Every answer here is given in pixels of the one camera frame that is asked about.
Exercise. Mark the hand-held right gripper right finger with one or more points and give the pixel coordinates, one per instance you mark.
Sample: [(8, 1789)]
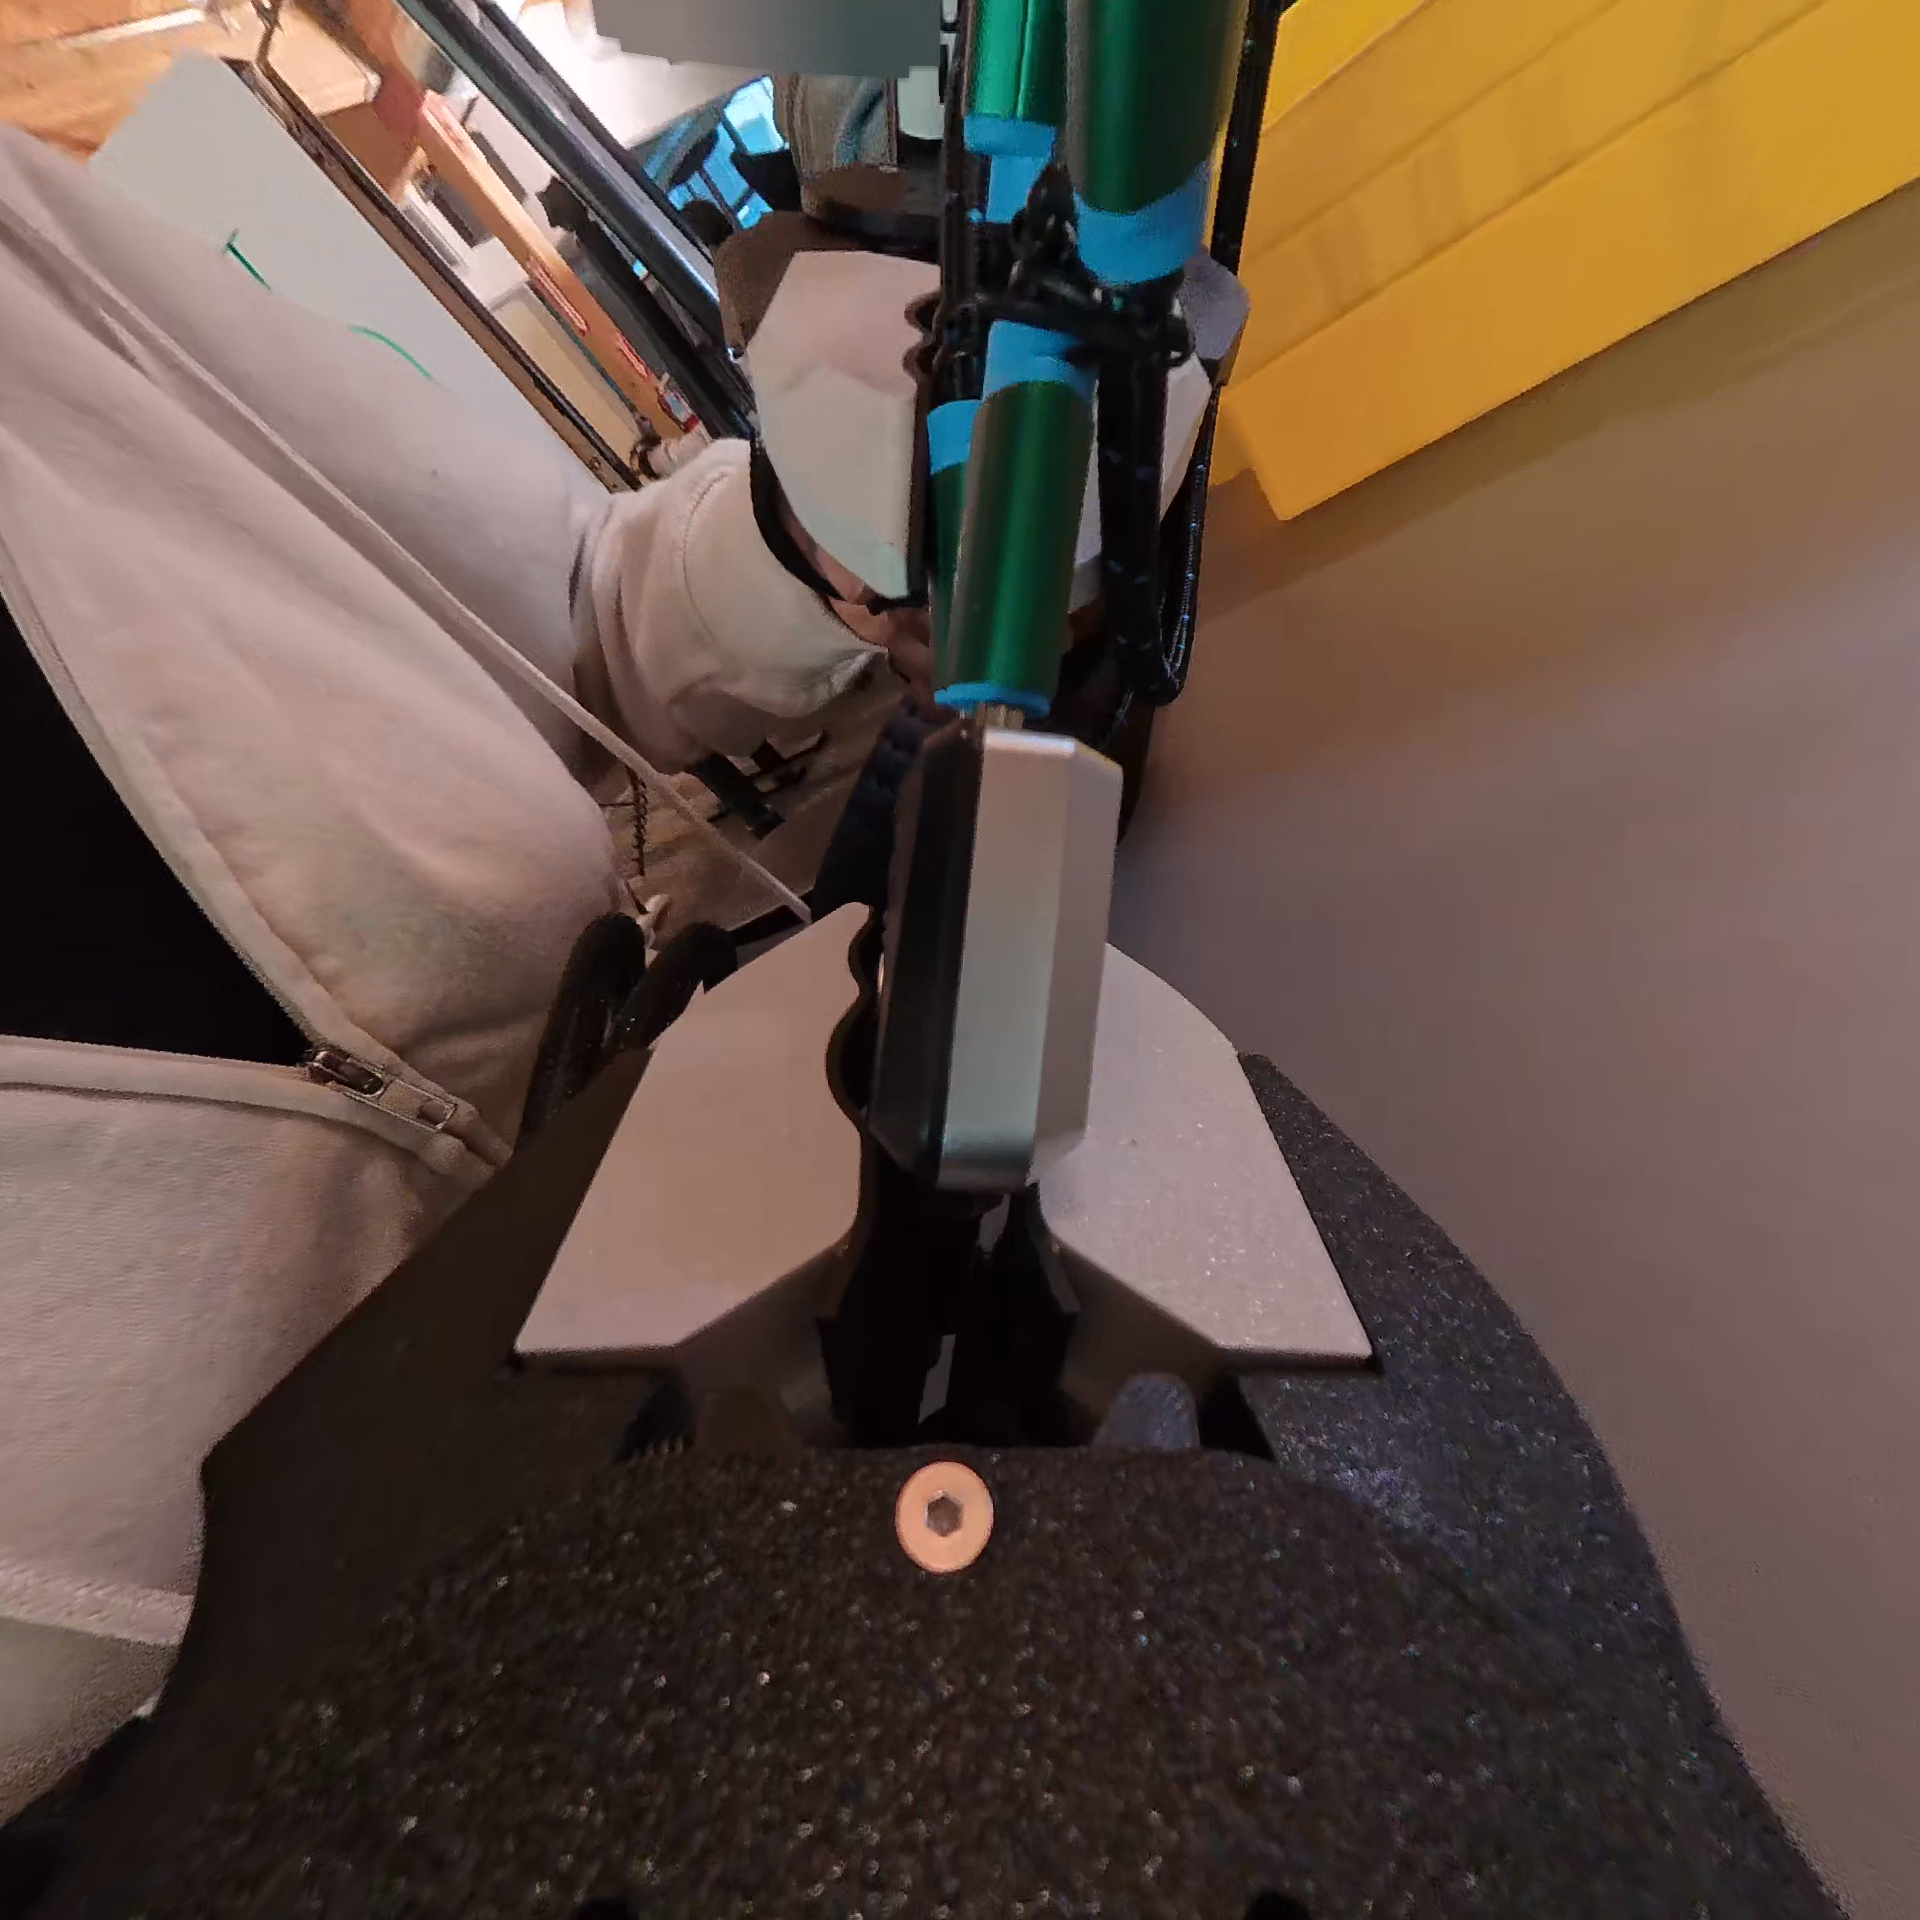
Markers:
[(1200, 1201)]

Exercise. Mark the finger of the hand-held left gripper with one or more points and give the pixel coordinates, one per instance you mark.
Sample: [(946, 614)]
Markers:
[(839, 406), (1224, 324)]

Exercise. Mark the person's left forearm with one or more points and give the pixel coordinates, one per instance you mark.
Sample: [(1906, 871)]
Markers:
[(704, 601)]

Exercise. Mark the yellow plastic bin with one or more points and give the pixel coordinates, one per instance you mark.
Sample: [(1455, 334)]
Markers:
[(1500, 182)]

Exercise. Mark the grey desk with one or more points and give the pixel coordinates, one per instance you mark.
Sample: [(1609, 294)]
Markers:
[(1500, 901)]

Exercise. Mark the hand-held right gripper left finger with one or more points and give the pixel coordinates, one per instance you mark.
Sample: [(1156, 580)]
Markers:
[(704, 1201)]

